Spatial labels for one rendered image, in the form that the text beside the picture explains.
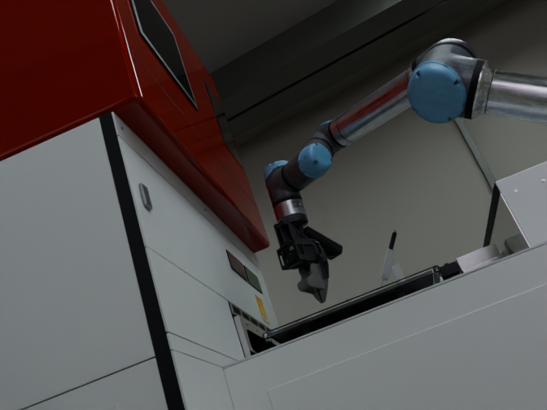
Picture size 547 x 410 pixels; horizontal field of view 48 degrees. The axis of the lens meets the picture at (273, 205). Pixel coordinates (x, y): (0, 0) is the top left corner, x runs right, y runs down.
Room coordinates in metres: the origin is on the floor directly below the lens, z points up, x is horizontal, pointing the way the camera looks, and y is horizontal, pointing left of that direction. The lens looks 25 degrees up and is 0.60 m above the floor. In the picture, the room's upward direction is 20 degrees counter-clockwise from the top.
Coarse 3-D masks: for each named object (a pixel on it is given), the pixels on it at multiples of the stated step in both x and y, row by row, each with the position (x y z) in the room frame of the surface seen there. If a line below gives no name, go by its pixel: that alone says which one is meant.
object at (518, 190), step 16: (512, 176) 0.99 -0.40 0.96; (528, 176) 0.99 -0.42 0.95; (544, 176) 0.99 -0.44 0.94; (512, 192) 0.99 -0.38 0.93; (528, 192) 0.99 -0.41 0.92; (544, 192) 0.99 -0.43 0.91; (512, 208) 0.99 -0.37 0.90; (528, 208) 0.99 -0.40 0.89; (544, 208) 0.99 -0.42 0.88; (528, 224) 0.99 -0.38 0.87; (544, 224) 0.99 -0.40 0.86; (528, 240) 0.99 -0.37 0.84; (544, 240) 0.99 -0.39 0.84
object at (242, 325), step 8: (240, 320) 1.16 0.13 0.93; (240, 328) 1.16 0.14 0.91; (248, 328) 1.21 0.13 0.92; (256, 328) 1.28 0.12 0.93; (240, 336) 1.16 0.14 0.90; (248, 336) 1.25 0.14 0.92; (256, 336) 1.27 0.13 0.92; (248, 344) 1.17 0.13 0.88; (264, 344) 1.37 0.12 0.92; (248, 352) 1.16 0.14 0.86; (256, 352) 1.21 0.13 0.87
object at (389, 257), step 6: (390, 252) 1.58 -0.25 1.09; (390, 258) 1.59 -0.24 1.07; (384, 264) 1.58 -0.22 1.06; (390, 264) 1.59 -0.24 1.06; (396, 264) 1.58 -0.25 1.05; (384, 270) 1.59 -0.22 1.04; (390, 270) 1.60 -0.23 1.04; (396, 270) 1.58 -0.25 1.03; (384, 276) 1.59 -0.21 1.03; (396, 276) 1.59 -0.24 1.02; (402, 276) 1.58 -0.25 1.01
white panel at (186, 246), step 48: (144, 144) 0.91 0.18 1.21; (144, 192) 0.83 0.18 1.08; (192, 192) 1.14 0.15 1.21; (144, 240) 0.80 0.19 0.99; (192, 240) 1.04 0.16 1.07; (240, 240) 1.47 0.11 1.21; (144, 288) 0.80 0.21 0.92; (192, 288) 0.96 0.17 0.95; (240, 288) 1.30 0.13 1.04; (192, 336) 0.89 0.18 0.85
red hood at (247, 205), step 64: (0, 0) 0.82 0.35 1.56; (64, 0) 0.80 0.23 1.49; (128, 0) 0.88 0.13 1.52; (0, 64) 0.82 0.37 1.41; (64, 64) 0.81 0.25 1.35; (128, 64) 0.80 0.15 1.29; (192, 64) 1.32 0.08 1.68; (0, 128) 0.82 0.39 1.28; (64, 128) 0.81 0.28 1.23; (192, 128) 1.09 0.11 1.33
